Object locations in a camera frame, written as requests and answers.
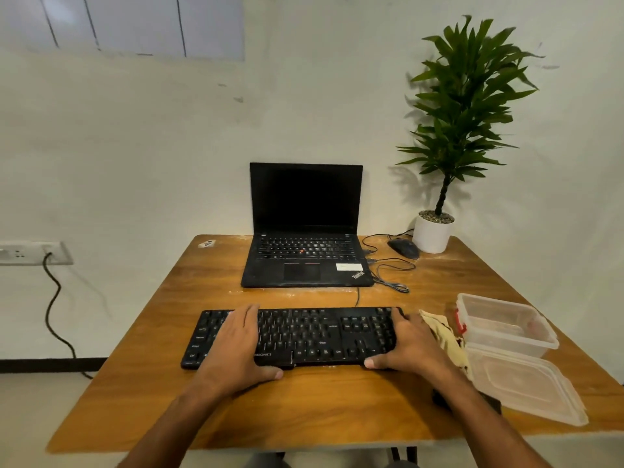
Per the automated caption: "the person's right hand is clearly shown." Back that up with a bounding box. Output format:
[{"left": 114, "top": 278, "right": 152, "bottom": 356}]
[{"left": 364, "top": 309, "right": 458, "bottom": 386}]

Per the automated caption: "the person's left hand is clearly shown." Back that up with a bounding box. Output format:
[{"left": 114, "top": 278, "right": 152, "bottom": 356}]
[{"left": 196, "top": 304, "right": 285, "bottom": 398}]

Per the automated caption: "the black computer keyboard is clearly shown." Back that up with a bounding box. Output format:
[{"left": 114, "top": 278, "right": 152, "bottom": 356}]
[{"left": 180, "top": 306, "right": 406, "bottom": 371}]

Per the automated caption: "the person's left forearm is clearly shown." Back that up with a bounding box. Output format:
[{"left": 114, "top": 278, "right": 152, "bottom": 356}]
[{"left": 116, "top": 380, "right": 231, "bottom": 468}]

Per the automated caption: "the person's right forearm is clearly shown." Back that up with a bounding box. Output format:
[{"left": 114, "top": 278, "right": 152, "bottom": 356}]
[{"left": 431, "top": 369, "right": 554, "bottom": 468}]

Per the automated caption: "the crumpled yellow cloth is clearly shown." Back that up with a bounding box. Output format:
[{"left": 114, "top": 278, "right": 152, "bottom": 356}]
[{"left": 419, "top": 309, "right": 472, "bottom": 382}]

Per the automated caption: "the black computer mouse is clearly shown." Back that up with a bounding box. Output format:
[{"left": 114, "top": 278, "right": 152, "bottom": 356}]
[{"left": 387, "top": 237, "right": 421, "bottom": 261}]

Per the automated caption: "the flat black object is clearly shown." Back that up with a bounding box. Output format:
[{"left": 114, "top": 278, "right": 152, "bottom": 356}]
[{"left": 431, "top": 387, "right": 503, "bottom": 416}]

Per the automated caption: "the clear plastic container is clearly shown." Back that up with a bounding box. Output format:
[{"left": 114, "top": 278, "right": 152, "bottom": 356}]
[{"left": 455, "top": 292, "right": 560, "bottom": 359}]

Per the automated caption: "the white plant pot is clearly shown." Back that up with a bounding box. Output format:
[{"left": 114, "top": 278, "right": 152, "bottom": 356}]
[{"left": 412, "top": 210, "right": 455, "bottom": 255}]

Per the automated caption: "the clear plastic lid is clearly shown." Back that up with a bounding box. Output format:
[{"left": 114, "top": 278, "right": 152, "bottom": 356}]
[{"left": 463, "top": 345, "right": 590, "bottom": 428}]

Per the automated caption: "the black laptop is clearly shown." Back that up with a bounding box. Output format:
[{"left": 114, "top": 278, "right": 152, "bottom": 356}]
[{"left": 240, "top": 162, "right": 375, "bottom": 289}]

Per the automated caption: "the green leafy plant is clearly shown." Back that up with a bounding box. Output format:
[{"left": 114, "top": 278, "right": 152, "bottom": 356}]
[{"left": 395, "top": 14, "right": 545, "bottom": 218}]

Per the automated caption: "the frosted window panel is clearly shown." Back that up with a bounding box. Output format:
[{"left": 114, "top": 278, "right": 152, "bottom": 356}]
[{"left": 0, "top": 0, "right": 246, "bottom": 62}]

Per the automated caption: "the black mouse cable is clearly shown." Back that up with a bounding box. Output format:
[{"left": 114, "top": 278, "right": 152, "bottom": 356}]
[{"left": 361, "top": 228, "right": 416, "bottom": 294}]

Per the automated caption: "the black power cable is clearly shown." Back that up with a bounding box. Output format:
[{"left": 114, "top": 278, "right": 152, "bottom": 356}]
[{"left": 42, "top": 252, "right": 95, "bottom": 381}]

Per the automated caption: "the white wall socket panel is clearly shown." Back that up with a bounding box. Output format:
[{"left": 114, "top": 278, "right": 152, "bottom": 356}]
[{"left": 0, "top": 240, "right": 75, "bottom": 267}]

